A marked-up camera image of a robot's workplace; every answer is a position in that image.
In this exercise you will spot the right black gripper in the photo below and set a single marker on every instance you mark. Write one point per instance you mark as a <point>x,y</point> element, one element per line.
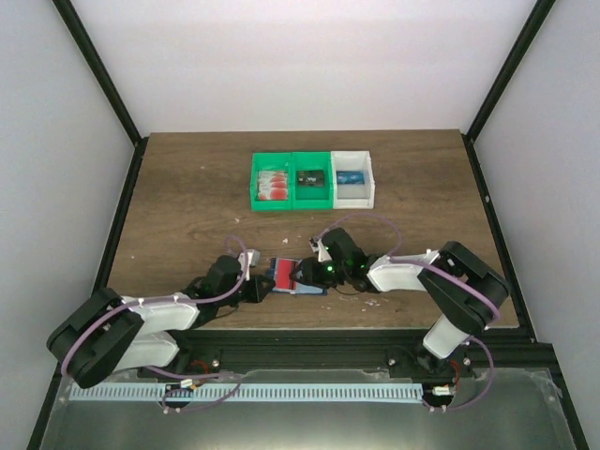
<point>309,272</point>

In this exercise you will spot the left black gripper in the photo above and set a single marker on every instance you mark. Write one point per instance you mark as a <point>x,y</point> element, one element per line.
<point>257,294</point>

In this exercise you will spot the red card with stripe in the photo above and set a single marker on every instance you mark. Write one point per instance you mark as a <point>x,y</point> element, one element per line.
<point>284,274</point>

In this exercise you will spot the blue leather card holder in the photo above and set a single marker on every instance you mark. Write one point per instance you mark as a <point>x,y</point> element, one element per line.
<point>301,289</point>

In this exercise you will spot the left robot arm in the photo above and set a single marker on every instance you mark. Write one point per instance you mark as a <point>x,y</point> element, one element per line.
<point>110,333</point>

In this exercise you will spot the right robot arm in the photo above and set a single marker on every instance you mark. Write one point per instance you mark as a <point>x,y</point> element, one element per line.
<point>467,291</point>

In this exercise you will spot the blue card in bin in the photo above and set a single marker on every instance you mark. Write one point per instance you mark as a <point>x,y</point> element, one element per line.
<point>350,178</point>

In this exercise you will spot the black card in bin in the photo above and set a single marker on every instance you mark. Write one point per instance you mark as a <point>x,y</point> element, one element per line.
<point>310,179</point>

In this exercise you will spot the red white card in bin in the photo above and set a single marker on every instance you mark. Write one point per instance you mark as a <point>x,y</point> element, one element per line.
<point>272,186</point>

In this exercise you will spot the white storage bin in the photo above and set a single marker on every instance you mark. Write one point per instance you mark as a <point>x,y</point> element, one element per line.
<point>353,196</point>

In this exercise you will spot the green double storage bin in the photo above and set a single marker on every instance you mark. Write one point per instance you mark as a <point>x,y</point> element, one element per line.
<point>300,198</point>

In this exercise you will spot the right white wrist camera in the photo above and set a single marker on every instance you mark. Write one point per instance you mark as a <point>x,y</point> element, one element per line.
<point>319,250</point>

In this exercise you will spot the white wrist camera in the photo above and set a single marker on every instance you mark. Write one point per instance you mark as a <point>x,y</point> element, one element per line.
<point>319,250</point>
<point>248,259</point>

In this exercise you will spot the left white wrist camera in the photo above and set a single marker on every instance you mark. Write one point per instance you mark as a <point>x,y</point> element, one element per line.
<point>248,259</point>

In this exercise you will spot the light blue slotted cable duct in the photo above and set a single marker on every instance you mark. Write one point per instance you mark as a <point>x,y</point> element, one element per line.
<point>252,392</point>

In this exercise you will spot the black aluminium frame rail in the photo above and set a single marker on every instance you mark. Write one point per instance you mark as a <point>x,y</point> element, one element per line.
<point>400,352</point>

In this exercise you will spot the left black frame post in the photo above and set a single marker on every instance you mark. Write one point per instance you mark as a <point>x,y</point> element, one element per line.
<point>90,54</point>

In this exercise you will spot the black frame post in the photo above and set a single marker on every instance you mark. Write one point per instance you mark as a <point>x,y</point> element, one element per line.
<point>90,54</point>
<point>521,45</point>

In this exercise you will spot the right black frame post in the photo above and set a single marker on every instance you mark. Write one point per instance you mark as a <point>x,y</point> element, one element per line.
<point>521,45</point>

